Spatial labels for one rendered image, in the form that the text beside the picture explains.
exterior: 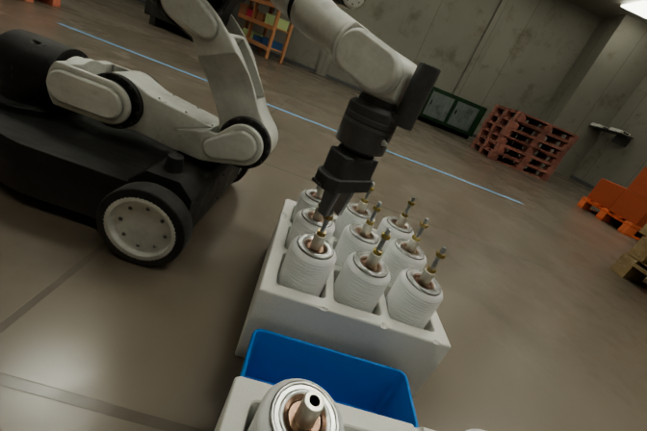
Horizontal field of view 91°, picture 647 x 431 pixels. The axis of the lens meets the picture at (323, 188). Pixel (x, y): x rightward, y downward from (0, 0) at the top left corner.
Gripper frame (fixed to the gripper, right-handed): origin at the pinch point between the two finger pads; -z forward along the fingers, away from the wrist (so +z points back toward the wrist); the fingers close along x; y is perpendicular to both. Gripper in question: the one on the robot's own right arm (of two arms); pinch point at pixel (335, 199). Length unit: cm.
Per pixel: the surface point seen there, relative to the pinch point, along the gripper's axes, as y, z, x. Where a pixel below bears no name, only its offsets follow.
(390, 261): 6.0, -13.9, -20.8
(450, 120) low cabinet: -332, -10, -713
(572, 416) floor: 52, -36, -61
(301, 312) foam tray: 6.7, -20.2, 4.2
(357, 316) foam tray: 13.1, -17.8, -3.8
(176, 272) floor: -24.6, -36.0, 13.9
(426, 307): 19.4, -12.9, -14.9
